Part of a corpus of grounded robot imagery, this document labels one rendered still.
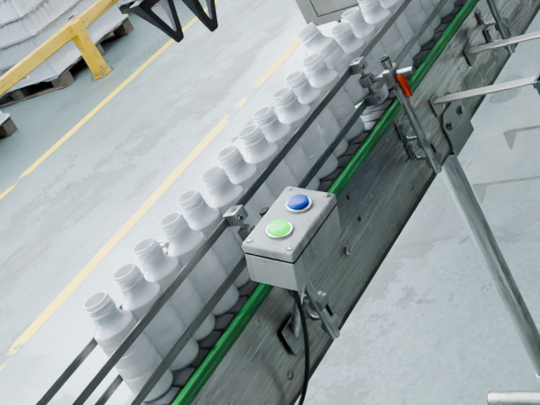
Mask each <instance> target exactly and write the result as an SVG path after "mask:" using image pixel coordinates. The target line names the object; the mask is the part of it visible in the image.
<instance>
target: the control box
mask: <svg viewBox="0 0 540 405"><path fill-rule="evenodd" d="M296 194H303V195H306V196H307V197H308V198H309V205H308V206H307V207H305V208H303V209H300V210H293V209H291V208H289V207H288V201H289V199H290V198H291V197H292V196H294V195H296ZM279 219H283V220H285V221H287V222H288V223H289V225H290V230H289V232H288V233H286V234H284V235H278V236H276V235H271V234H269V231H268V227H269V225H270V223H272V222H273V221H276V220H279ZM340 232H341V225H340V220H339V214H338V206H337V200H336V195H335V194H331V193H326V192H320V191H315V190H307V189H302V188H297V187H293V186H287V187H286V189H285V190H284V191H283V193H282V194H281V195H280V197H279V198H278V199H277V200H276V201H275V202H274V204H273V205H272V207H271V208H270V209H269V210H268V212H267V213H266V214H265V216H264V217H263V218H262V219H261V220H260V222H259V223H258V224H257V225H256V227H255V228H254V230H253V231H252V232H251V234H250V235H249V236H248V237H247V238H246V239H245V241H244V242H243V249H244V251H245V257H246V261H247V266H248V271H249V274H250V277H251V280H253V281H256V282H260V283H264V284H270V285H274V286H277V287H281V288H287V289H291V290H292V293H293V295H294V304H293V311H292V316H291V317H290V319H289V320H288V322H287V324H286V325H285V327H284V328H283V329H282V331H281V332H280V333H281V334H282V336H283V338H284V339H285V341H286V342H287V344H288V346H289V348H290V350H291V351H292V353H293V354H294V356H295V357H296V356H297V355H298V354H299V352H300V351H301V349H302V347H303V346H304V345H305V378H304V384H303V389H302V392H301V397H300V400H299V403H298V405H303V403H304V401H305V396H306V392H307V388H308V383H309V336H310V333H309V331H308V329H307V324H306V320H305V313H304V310H303V301H304V295H305V283H306V281H307V280H308V278H309V277H310V276H311V274H312V273H313V271H314V270H315V268H316V267H317V266H318V264H319V263H320V261H321V260H322V258H323V257H324V255H325V254H326V252H327V251H328V250H329V248H330V247H331V245H332V244H333V242H334V240H335V239H336V238H337V237H338V235H339V234H340Z"/></svg>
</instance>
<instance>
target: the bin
mask: <svg viewBox="0 0 540 405"><path fill-rule="evenodd" d="M538 38H540V31H535V32H532V33H529V34H525V35H519V36H516V37H513V38H509V39H503V40H500V41H496V42H493V43H486V44H483V45H480V46H476V47H471V46H470V43H468V45H467V46H466V48H465V49H464V53H465V55H466V57H467V60H468V62H469V64H470V66H472V65H473V64H474V62H475V61H476V56H475V55H474V54H475V53H478V52H482V51H488V50H492V49H495V48H499V47H504V46H508V45H512V44H515V43H521V42H525V41H528V40H532V39H538ZM528 85H533V86H534V88H536V89H537V91H538V94H539V96H540V71H539V73H538V74H537V75H536V76H531V77H528V78H524V79H520V80H513V81H510V82H505V83H501V84H494V85H490V86H487V87H483V88H476V89H472V90H468V91H464V92H458V93H453V94H449V95H446V96H439V97H438V96H437V95H436V93H435V92H434V94H433V95H432V97H431V99H430V100H429V102H430V104H431V106H432V108H433V110H434V113H435V115H436V117H438V116H439V115H440V114H441V112H442V111H443V107H442V105H441V104H443V103H448V102H452V101H456V100H463V99H467V98H471V97H475V96H482V95H486V94H490V93H494V92H501V91H505V90H509V89H513V88H520V87H524V86H528ZM539 128H540V125H534V126H529V127H525V128H520V129H511V130H507V131H503V134H504V136H505V139H506V141H507V143H508V146H509V148H510V149H512V148H513V144H514V140H515V137H516V133H517V132H521V131H526V130H531V129H539ZM536 178H540V174H537V175H531V176H526V177H520V178H510V179H505V180H499V181H493V182H483V183H477V184H473V185H472V187H473V189H474V190H475V192H476V194H477V197H478V199H479V201H480V203H483V200H484V196H485V191H486V187H487V186H491V185H497V184H502V183H507V182H518V181H524V180H530V179H536Z"/></svg>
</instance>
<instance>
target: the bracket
mask: <svg viewBox="0 0 540 405"><path fill-rule="evenodd" d="M486 2H487V3H488V5H489V9H490V10H491V13H492V15H493V18H494V20H495V21H494V22H488V23H487V22H485V20H484V19H483V16H482V13H481V11H480V9H478V10H477V12H476V15H477V18H478V20H479V23H480V24H481V25H482V24H483V25H485V26H487V27H486V28H485V29H484V30H483V32H484V34H485V37H486V39H487V41H488V43H489V42H491V43H493V42H496V41H500V40H503V39H509V38H513V37H514V36H513V35H511V33H510V31H509V28H508V25H509V20H508V19H507V18H505V17H502V16H501V14H500V11H499V10H498V8H497V4H496V2H495V0H486ZM492 25H494V27H495V29H496V31H499V32H500V34H501V37H502V39H499V40H496V41H494V40H493V39H492V37H491V35H490V33H489V30H488V26H492ZM514 45H515V44H512V45H508V46H504V48H505V49H506V50H507V51H508V53H509V54H513V53H514V52H515V51H516V50H515V48H514ZM380 62H381V63H382V66H383V68H384V70H383V71H382V74H378V75H375V76H374V74H373V73H372V72H371V73H367V74H365V72H364V71H365V70H366V68H367V67H368V64H367V62H366V59H365V57H364V56H363V57H359V58H356V59H353V60H352V61H351V62H350V64H349V65H348V66H347V67H350V68H351V70H352V72H353V74H352V75H356V74H359V73H361V75H362V76H361V78H360V79H359V82H360V84H361V86H362V87H363V88H368V89H369V91H370V93H369V94H368V95H367V96H366V97H364V98H363V99H364V100H365V99H366V101H367V103H368V106H367V107H371V106H375V105H379V103H380V102H381V101H382V99H383V98H384V97H383V94H382V92H381V90H380V88H378V89H375V90H373V89H372V86H373V85H374V84H375V82H378V81H381V80H385V82H386V85H387V86H388V87H390V86H392V87H393V89H394V90H395V93H396V95H397V97H398V98H399V101H400V103H401V105H402V107H403V110H404V112H405V113H406V115H407V118H408V120H409V121H410V123H411V126H412V128H413V130H414V132H415V135H416V136H414V137H409V136H408V135H407V133H406V131H405V129H404V127H403V125H402V123H401V121H399V122H398V123H397V125H396V126H395V127H396V128H397V130H398V132H399V136H400V137H401V139H404V138H405V139H406V140H408V142H407V144H406V145H405V147H406V149H407V152H408V153H409V155H410V157H411V158H415V159H416V160H417V161H420V160H425V159H427V160H426V164H427V166H428V167H429V168H431V169H432V170H433V172H434V174H438V173H440V172H441V171H442V168H441V166H440V163H441V162H442V160H443V156H442V154H441V153H439V152H437V151H436V147H435V146H434V144H433V136H432V134H431V133H429V132H424V131H423V128H422V126H421V124H420V123H419V119H418V117H417V116H416V114H415V111H414V109H413V108H412V106H411V102H410V101H409V99H408V97H409V96H412V95H413V93H412V90H411V87H410V85H409V83H408V81H407V75H408V74H411V73H414V72H415V68H414V67H413V66H412V67H405V68H402V69H399V66H398V64H397V63H391V61H390V59H389V56H388V55H386V56H383V57H382V58H381V59H380ZM414 140H417V142H416V144H417V146H418V147H420V148H421V149H423V151H424V153H425V155H426V156H422V157H419V156H418V155H416V152H415V150H414V148H413V145H412V144H411V142H410V141H414ZM269 209H270V208H269V207H265V208H263V209H261V210H260V212H259V214H260V215H261V217H262V218H263V217H264V216H265V214H266V213H267V212H268V210H269ZM223 217H224V218H226V219H227V221H228V222H229V224H230V225H229V227H234V226H240V229H239V230H238V234H239V236H240V238H241V239H242V241H245V239H246V238H247V237H248V236H249V235H250V234H251V232H252V231H253V230H254V228H255V225H254V223H249V224H244V223H243V221H244V220H245V219H246V218H247V217H248V213H247V212H246V210H245V208H244V206H243V205H238V206H233V207H230V208H229V210H228V211H227V212H226V213H225V215H224V216H223ZM158 242H159V244H160V245H161V247H163V248H166V250H167V249H168V248H169V244H170V242H169V240H168V239H167V238H166V239H165V240H160V241H158ZM305 294H306V295H304V301H303V310H304V313H305V318H307V317H309V318H310V319H311V320H312V321H322V323H321V328H322V329H323V330H324V331H325V332H326V333H328V334H329V335H330V337H331V338H332V339H336V338H339V336H340V335H341V334H340V332H339V330H338V326H339V325H340V324H341V318H340V317H339V316H338V315H337V314H336V313H334V312H333V310H332V308H331V307H330V305H329V302H328V301H329V297H328V296H327V294H326V293H325V292H322V291H316V289H315V288H314V287H313V284H312V283H311V281H310V279H309V278H308V280H307V281H306V283H305ZM305 299H309V305H308V304H307V302H306V300H305ZM312 310H313V311H314V312H317V315H318V316H319V317H315V316H314V315H312V314H311V312H312Z"/></svg>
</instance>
